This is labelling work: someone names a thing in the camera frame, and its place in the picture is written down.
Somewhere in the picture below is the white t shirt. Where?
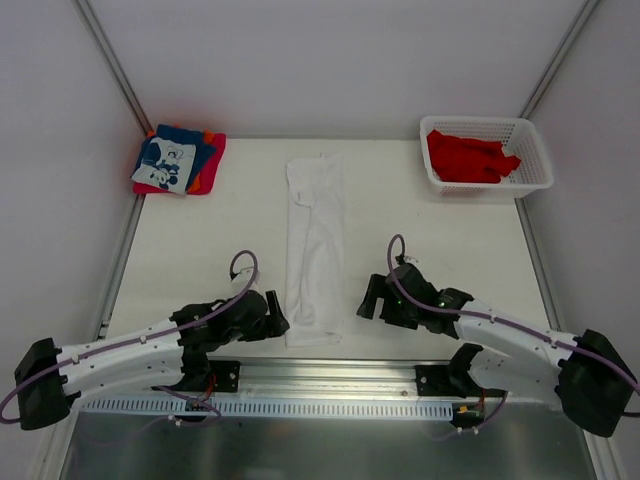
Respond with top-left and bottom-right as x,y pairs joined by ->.
285,154 -> 345,349

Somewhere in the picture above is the aluminium mounting rail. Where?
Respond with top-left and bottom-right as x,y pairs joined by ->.
59,350 -> 601,402

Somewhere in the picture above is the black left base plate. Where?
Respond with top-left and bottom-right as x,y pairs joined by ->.
199,360 -> 241,393

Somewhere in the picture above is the white plastic basket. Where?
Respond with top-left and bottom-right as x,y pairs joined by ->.
419,116 -> 554,203

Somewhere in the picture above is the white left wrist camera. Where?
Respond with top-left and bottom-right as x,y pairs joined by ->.
230,267 -> 260,290

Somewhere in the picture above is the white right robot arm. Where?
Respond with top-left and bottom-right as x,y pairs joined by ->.
357,263 -> 638,438

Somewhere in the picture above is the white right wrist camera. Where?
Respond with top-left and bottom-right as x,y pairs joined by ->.
395,255 -> 419,266

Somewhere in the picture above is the dark blue folded t shirt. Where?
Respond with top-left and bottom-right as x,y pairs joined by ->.
139,123 -> 218,193

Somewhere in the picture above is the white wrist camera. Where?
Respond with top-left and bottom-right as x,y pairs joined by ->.
230,267 -> 260,290
395,255 -> 419,266

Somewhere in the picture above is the light blue printed t shirt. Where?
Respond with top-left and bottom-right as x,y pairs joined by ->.
131,137 -> 196,195

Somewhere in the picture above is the red t shirt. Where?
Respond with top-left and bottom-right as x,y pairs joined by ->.
426,130 -> 521,184

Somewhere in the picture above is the white slotted cable duct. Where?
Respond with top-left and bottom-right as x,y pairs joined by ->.
82,395 -> 454,422

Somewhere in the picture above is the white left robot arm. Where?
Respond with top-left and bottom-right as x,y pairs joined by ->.
14,290 -> 289,431

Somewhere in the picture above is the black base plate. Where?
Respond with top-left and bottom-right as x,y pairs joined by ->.
414,364 -> 482,398
199,360 -> 241,393

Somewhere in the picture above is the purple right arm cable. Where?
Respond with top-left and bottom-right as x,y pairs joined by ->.
387,233 -> 640,442

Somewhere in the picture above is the pink folded t shirt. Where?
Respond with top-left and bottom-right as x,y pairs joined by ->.
130,124 -> 226,196

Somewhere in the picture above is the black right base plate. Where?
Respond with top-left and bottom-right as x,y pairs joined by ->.
414,364 -> 482,398

